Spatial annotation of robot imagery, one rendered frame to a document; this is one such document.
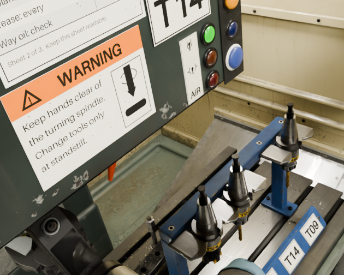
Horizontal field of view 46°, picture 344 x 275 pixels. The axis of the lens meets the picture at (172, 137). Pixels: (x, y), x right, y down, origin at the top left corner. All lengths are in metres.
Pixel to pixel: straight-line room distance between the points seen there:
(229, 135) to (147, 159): 0.51
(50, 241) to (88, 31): 0.28
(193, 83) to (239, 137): 1.19
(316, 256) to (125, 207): 0.92
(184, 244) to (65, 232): 0.33
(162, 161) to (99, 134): 1.59
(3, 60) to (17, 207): 0.14
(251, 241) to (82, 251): 0.73
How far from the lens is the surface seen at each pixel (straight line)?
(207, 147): 1.70
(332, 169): 1.54
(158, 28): 0.44
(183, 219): 0.85
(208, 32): 0.50
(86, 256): 0.56
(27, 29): 0.35
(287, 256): 1.14
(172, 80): 0.47
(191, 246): 0.82
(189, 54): 0.48
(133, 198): 1.85
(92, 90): 0.40
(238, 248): 1.20
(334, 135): 1.50
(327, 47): 1.34
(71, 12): 0.37
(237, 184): 0.86
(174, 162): 1.98
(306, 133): 1.07
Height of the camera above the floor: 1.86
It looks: 37 degrees down
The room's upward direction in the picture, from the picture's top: 10 degrees counter-clockwise
